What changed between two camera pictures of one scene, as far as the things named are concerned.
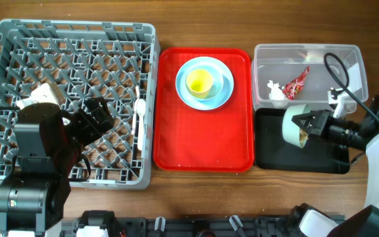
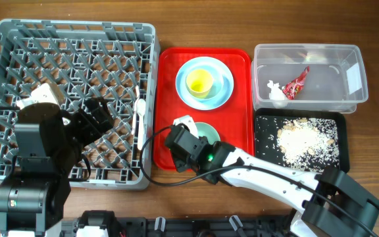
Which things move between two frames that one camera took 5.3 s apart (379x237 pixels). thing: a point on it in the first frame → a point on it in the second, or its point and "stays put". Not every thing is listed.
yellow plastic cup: x=199 y=83 stays put
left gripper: x=93 y=131 stays put
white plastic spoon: x=141 y=108 stays put
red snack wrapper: x=295 y=85 stays put
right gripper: x=321 y=118 → x=180 y=164
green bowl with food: x=292 y=131 → x=206 y=130
